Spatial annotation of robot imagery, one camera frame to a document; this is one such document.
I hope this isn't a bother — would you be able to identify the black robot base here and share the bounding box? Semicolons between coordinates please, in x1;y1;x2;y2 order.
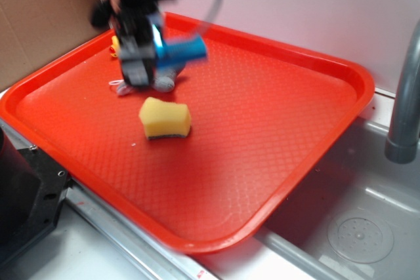
1;131;69;268

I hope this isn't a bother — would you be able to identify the yellow rubber duck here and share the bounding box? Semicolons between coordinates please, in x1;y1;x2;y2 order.
109;35;119;58

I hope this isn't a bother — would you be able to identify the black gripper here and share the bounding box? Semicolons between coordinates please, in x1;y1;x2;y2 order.
90;0;163;88

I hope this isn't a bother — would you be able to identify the grey plush toy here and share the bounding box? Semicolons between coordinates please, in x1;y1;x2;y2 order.
108;64;186;96

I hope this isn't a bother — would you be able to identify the sink drain cover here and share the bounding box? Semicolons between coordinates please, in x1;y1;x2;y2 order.
327;209;394;264

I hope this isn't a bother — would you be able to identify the grey cable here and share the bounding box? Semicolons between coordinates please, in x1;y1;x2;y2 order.
183;0;227;37

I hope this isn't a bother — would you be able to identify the blue rectangular block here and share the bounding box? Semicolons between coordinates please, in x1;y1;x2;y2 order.
155;36;207;70

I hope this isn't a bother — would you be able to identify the yellow sponge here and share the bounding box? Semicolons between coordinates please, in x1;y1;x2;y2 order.
139;97;192;139

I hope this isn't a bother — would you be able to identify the brown cardboard panel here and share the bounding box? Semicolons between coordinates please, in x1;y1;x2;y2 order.
1;0;100;90

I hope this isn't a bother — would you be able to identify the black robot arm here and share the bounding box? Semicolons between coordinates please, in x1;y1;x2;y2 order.
90;0;186;96

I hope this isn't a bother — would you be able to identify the red plastic tray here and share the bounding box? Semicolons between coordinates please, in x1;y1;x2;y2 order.
1;26;375;254

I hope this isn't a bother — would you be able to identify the grey faucet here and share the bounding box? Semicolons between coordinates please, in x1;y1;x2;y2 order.
385;24;419;164

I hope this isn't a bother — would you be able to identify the grey sink basin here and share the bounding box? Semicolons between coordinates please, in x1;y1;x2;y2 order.
193;119;420;280

